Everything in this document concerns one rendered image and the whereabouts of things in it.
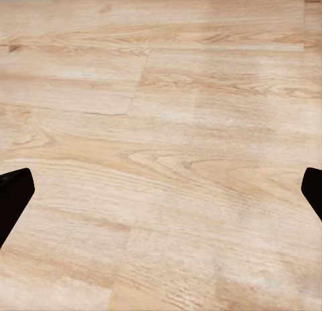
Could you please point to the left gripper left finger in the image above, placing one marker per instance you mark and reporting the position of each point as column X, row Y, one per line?
column 16, row 190

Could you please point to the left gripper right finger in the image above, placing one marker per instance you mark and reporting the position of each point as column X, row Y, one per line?
column 312, row 189

